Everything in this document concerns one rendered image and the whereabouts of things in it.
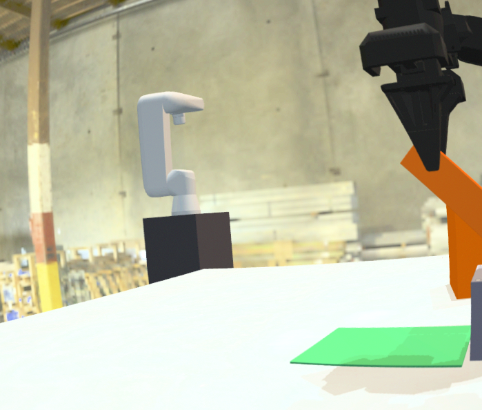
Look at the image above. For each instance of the orange l-shaped part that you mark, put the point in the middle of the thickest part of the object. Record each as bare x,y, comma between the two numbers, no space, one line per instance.
452,185

